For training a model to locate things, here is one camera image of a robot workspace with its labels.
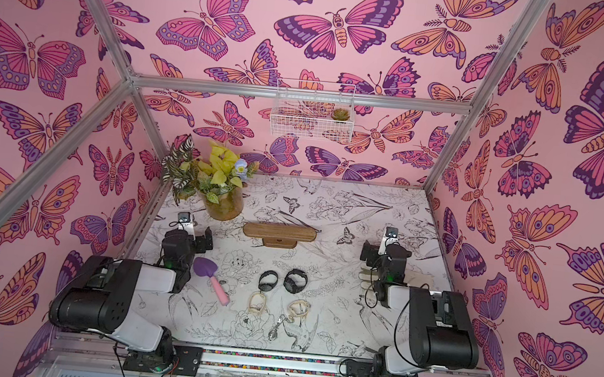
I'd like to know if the black watch narrow strap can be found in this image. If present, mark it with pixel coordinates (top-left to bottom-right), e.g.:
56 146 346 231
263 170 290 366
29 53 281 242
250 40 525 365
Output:
257 268 280 295

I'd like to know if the beige watch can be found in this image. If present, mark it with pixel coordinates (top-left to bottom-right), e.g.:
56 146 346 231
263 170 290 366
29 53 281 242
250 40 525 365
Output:
247 291 268 316
287 299 311 323

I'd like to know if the black watch wide face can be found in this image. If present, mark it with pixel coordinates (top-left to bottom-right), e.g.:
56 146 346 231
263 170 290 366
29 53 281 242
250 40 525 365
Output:
283 269 309 295

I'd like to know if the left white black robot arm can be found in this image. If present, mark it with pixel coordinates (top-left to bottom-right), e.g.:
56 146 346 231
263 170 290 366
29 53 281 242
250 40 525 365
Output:
49 228 213 377

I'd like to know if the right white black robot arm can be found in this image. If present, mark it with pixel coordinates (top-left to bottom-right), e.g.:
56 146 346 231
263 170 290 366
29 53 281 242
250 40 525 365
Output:
340 241 479 377

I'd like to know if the wooden watch stand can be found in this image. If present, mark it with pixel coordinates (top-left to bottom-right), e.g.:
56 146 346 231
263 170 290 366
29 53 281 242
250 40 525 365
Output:
242 222 317 249

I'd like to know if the purple pink toy shovel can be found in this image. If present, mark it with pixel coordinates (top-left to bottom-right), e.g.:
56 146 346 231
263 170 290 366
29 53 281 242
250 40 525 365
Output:
192 257 231 307

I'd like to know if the amber vase with plants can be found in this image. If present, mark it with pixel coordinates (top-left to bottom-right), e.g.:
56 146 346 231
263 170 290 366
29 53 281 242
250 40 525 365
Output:
161 136 260 221

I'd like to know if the small succulent plant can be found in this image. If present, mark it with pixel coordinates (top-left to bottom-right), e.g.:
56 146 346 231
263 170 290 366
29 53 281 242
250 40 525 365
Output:
331 108 351 122

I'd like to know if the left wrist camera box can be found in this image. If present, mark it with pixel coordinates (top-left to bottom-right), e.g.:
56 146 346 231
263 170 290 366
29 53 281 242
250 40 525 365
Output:
176 212 193 231

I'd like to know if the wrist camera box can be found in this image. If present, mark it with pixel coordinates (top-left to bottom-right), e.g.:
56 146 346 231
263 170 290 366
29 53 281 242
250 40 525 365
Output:
378 226 399 255
176 212 193 231

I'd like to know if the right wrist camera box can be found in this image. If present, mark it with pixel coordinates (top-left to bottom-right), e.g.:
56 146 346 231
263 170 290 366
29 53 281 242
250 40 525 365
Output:
378 226 399 255

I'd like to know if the silver metal keychain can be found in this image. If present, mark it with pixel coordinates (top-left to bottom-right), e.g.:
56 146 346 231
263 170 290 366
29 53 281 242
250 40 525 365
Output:
267 314 288 341

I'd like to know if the white wire wall basket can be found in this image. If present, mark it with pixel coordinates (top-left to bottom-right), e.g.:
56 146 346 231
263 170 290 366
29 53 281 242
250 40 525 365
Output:
268 78 357 144

